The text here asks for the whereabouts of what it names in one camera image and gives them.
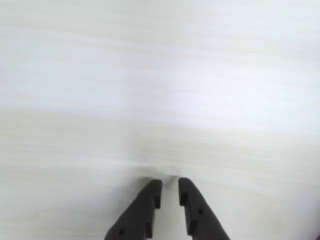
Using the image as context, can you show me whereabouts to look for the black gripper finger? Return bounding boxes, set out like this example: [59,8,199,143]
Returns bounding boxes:
[103,179,164,240]
[178,177,231,240]

